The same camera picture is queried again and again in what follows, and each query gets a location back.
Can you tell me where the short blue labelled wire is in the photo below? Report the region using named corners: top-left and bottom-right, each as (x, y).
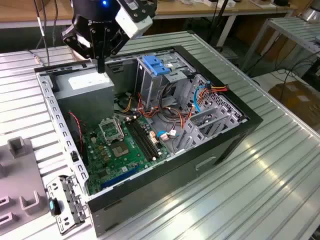
top-left (156, 129), bottom-right (181, 138)

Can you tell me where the silver optical drive cage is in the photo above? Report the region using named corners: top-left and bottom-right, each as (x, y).
top-left (134, 51), bottom-right (197, 111)

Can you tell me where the green motherboard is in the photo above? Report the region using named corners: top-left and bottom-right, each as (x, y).
top-left (83, 114), bottom-right (173, 197)

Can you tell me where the silver socket cover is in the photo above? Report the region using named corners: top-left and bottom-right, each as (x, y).
top-left (98, 116), bottom-right (125, 145)

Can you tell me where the red orange yellow power wire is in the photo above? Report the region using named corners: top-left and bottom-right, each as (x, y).
top-left (196, 83), bottom-right (230, 103)

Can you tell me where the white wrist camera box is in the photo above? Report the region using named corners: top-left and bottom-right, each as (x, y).
top-left (114, 0), bottom-right (157, 40)

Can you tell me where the black open PC case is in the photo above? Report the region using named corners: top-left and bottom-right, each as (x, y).
top-left (33, 44), bottom-right (264, 238)

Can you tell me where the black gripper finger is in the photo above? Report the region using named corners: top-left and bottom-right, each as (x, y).
top-left (101, 26), bottom-right (130, 74)
top-left (61, 24), bottom-right (102, 74)

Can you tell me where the grey parts rack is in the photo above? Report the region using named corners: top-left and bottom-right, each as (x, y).
top-left (0, 136), bottom-right (50, 237)

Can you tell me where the black hanging cable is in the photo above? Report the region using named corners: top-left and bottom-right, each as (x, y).
top-left (33, 0), bottom-right (51, 68)

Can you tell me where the silver card retention bracket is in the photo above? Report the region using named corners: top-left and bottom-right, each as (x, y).
top-left (46, 174), bottom-right (90, 236)

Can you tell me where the brown cardboard box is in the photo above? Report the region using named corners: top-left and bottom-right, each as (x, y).
top-left (267, 79), bottom-right (320, 127)

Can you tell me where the black tripod stand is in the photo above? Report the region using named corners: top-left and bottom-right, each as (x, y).
top-left (206, 0), bottom-right (235, 52)

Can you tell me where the black latch with blue mark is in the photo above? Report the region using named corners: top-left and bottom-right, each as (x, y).
top-left (47, 197), bottom-right (62, 216)

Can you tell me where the metal slat side table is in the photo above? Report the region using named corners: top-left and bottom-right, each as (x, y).
top-left (239, 16), bottom-right (320, 73)

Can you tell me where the blue plastic drive latch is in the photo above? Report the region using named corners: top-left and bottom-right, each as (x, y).
top-left (141, 55), bottom-right (171, 77)

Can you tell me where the silver disk bay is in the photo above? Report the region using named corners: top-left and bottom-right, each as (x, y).
top-left (172, 107), bottom-right (249, 155)

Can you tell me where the wooden desk white frame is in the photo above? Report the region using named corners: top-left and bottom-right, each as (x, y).
top-left (0, 0), bottom-right (76, 29)
top-left (139, 0), bottom-right (300, 48)

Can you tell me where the light blue data wire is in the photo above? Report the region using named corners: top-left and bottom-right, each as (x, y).
top-left (193, 80), bottom-right (211, 114)

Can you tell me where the blue expansion slot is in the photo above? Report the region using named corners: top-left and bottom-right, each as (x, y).
top-left (100, 164), bottom-right (140, 190)

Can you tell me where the black RAM slot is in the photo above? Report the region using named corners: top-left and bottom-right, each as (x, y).
top-left (128, 118), bottom-right (157, 162)
top-left (131, 117), bottom-right (160, 160)
top-left (133, 116), bottom-right (163, 159)
top-left (125, 119), bottom-right (155, 163)

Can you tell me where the orange supply wire bundle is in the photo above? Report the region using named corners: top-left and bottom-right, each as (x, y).
top-left (113, 91), bottom-right (195, 132)

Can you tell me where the grey power supply unit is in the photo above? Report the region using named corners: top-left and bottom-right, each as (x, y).
top-left (51, 71), bottom-right (116, 126)

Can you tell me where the cable with silver connector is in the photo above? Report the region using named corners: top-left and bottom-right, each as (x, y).
top-left (24, 48), bottom-right (41, 64)

